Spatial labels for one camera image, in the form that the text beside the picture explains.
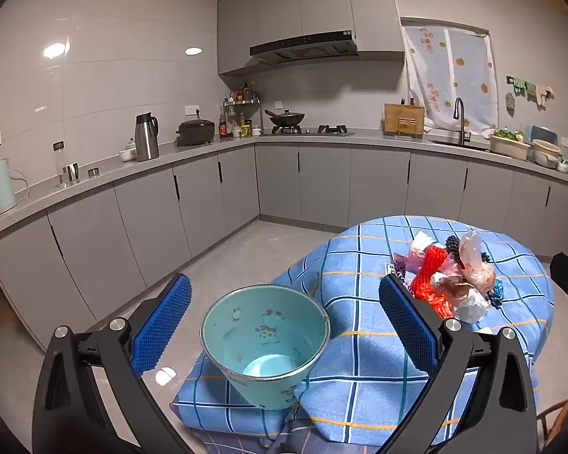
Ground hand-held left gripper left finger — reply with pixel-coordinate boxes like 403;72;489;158
32;273;192;454

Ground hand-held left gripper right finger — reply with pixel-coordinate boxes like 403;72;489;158
379;273;539;454

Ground teal metal bucket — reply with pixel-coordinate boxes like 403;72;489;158
201;285;331;410

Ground blue plaid blanket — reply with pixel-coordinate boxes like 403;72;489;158
170;215;557;454

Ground beige colander basin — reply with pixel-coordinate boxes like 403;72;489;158
531;138;562;168

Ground white basin with vegetables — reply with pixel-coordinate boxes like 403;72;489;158
489;127;531;160

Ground pale blue board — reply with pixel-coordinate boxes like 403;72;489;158
524;124;557;145

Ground wooden chair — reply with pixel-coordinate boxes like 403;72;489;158
532;395;568;454

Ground grey base cabinets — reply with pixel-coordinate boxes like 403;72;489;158
0;130;568;351

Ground dark kitchen faucet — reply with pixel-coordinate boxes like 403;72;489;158
454;97;471;145

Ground steel thermos jug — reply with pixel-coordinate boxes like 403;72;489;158
134;112;161;162

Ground tall glass jar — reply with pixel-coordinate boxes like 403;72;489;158
52;141;69;187

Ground black rice cooker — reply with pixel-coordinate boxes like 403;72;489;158
176;120;217;147

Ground pale green electric kettle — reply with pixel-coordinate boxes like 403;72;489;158
0;158;20;215

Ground gas stove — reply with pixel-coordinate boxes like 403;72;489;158
260;124;356;138

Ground white curtain with orange print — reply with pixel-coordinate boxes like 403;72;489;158
401;23;498;135

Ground spice rack with bottles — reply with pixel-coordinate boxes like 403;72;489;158
218;80;262;139

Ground black wok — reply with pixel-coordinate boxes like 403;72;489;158
264;109;306;129

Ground black range hood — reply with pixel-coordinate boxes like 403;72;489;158
250;30;359;66

